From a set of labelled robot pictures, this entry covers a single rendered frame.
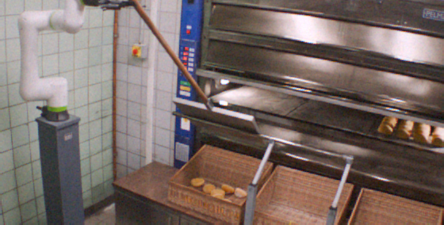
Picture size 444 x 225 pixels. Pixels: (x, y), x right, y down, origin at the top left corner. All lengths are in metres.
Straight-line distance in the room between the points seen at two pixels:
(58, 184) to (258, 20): 1.65
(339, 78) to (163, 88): 1.37
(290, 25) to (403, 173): 1.19
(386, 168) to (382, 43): 0.79
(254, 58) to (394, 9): 0.99
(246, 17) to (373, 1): 0.87
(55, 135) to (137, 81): 1.16
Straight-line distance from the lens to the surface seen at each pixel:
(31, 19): 2.41
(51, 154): 2.66
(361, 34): 2.67
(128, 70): 3.55
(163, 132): 3.45
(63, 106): 2.58
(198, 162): 3.18
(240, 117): 2.48
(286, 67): 2.82
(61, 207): 2.79
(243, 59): 2.95
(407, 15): 2.64
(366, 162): 2.83
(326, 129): 2.83
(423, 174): 2.81
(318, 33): 2.73
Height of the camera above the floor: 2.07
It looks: 17 degrees down
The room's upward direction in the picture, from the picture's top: 5 degrees clockwise
